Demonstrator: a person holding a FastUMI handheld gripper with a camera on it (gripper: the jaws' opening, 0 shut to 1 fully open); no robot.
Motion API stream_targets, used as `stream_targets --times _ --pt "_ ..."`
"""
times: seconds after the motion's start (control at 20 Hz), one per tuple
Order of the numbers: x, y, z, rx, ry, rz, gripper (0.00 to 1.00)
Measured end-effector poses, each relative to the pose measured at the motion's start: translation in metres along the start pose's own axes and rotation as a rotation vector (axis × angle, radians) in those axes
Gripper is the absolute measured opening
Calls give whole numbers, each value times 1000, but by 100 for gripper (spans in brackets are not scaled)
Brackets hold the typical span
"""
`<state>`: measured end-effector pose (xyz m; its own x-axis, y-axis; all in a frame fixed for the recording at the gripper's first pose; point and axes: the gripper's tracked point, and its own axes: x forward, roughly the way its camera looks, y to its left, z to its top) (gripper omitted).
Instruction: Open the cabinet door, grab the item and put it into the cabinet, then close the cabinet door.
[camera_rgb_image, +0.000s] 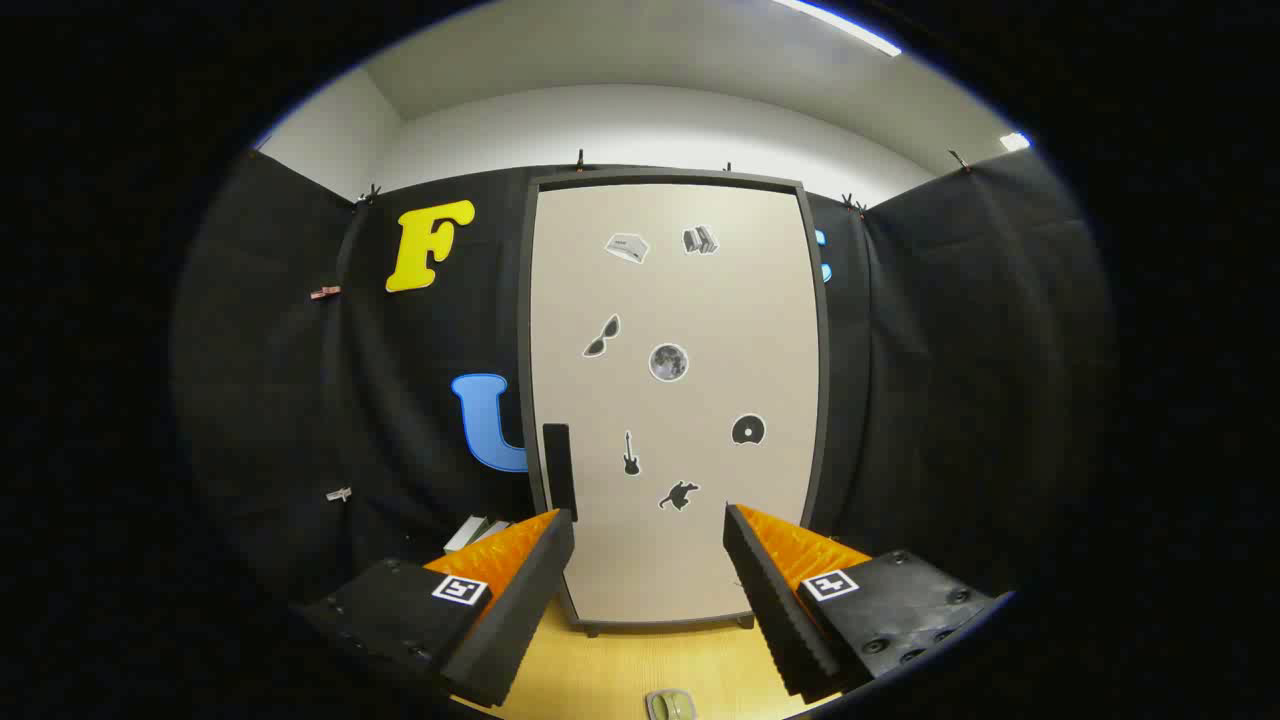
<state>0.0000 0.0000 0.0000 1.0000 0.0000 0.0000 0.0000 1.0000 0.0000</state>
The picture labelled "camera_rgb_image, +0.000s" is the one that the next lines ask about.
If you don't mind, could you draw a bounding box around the ceiling light strip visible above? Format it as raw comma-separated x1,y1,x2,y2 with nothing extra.
772,0,903,58

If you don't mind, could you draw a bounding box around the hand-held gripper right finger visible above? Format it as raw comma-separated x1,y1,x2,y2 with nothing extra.
722,503,1009,704

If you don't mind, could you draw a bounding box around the black door handle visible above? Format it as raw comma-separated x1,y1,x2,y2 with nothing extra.
542,423,579,523

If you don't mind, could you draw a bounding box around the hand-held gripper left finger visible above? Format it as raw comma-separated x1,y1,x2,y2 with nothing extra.
295,508,577,708

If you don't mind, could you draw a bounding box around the black backdrop cloth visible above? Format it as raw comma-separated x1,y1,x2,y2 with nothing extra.
170,148,1116,641

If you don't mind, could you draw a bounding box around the grey cabinet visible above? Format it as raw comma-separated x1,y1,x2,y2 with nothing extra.
514,168,833,638

